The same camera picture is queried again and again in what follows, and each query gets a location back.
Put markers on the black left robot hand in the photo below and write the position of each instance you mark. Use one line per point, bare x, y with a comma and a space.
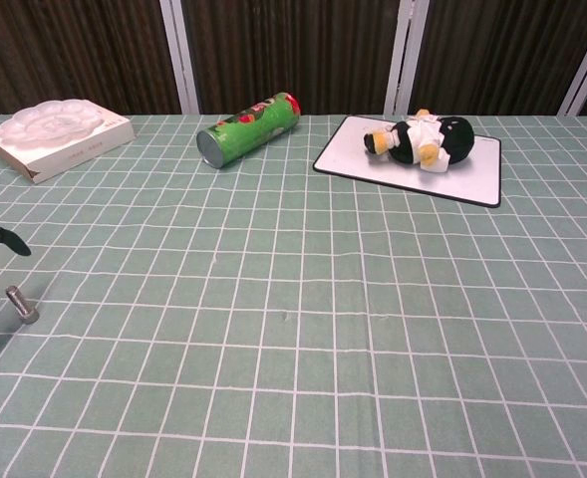
4, 238

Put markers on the small metal bolt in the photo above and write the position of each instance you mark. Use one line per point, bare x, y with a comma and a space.
21, 305

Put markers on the white cardboard box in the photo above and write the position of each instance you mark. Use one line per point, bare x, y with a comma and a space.
81, 147

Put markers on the translucent white flower-shaped plate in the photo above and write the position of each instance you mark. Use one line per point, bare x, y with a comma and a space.
49, 123

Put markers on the green chips can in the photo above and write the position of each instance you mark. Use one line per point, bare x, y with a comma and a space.
245, 132

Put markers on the green white-checked tablecloth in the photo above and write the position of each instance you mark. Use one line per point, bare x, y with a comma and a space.
293, 309

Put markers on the black penguin plush toy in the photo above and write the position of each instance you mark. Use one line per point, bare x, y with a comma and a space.
425, 139

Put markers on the white black-edged mouse pad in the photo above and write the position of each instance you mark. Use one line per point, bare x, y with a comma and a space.
442, 174

